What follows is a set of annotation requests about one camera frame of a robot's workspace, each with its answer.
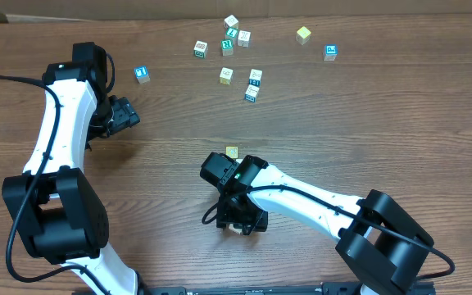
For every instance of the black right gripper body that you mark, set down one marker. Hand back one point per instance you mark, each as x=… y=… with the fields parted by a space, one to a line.
x=241 y=221

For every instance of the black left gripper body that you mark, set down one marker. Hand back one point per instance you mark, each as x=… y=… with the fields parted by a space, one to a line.
x=125 y=115

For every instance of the blue letter P block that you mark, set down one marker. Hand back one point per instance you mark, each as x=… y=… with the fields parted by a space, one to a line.
x=330 y=52

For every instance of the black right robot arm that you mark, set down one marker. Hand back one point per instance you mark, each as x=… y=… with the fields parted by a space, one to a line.
x=378 y=240

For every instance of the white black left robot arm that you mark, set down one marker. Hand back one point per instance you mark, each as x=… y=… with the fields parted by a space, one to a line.
x=59 y=222

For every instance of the blue block far left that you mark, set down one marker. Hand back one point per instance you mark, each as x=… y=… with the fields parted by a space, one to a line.
x=142 y=74

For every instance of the yellow wooden block centre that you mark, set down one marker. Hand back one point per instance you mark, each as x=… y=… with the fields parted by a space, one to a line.
x=232 y=152

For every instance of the wooden block green B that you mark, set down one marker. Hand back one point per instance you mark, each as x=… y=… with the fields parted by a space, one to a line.
x=200 y=49

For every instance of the wooden block yellow side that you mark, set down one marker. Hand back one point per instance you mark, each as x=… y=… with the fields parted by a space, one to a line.
x=226 y=76

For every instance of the wooden block blue side lower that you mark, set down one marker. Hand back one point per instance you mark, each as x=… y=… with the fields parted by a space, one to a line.
x=251 y=93

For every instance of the wooden block blue side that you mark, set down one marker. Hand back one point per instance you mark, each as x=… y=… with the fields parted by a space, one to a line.
x=251 y=93
x=255 y=77

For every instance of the green letter R block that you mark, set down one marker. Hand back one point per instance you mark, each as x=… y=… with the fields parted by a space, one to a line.
x=227 y=47

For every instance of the wooden block blue side upper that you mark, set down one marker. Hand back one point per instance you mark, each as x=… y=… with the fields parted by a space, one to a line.
x=255 y=77

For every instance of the green letter L block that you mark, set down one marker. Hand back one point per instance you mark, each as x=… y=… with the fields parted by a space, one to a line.
x=232 y=34

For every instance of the wooden block letter X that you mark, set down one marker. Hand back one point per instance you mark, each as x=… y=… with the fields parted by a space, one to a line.
x=243 y=39

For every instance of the wooden block top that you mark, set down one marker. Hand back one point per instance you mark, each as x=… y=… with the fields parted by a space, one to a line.
x=231 y=22

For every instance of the cardboard box edge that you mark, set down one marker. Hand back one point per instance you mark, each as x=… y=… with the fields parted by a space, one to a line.
x=10 y=18

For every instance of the yellow block top right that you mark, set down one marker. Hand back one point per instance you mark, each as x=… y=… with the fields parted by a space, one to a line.
x=303 y=35

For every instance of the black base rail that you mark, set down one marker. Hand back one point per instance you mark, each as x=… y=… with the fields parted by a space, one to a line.
x=342 y=288

